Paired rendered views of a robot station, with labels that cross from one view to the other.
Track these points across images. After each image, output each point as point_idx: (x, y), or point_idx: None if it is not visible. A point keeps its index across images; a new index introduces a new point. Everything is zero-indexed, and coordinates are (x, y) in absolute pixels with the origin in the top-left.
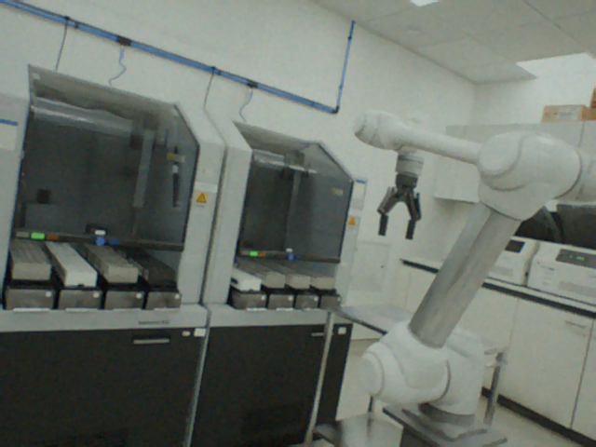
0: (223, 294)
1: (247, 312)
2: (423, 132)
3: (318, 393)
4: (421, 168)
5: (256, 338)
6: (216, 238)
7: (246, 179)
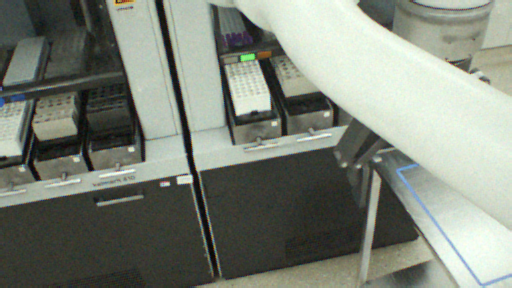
0: (216, 117)
1: (252, 145)
2: (351, 60)
3: (365, 255)
4: (475, 35)
5: (278, 171)
6: (175, 48)
7: None
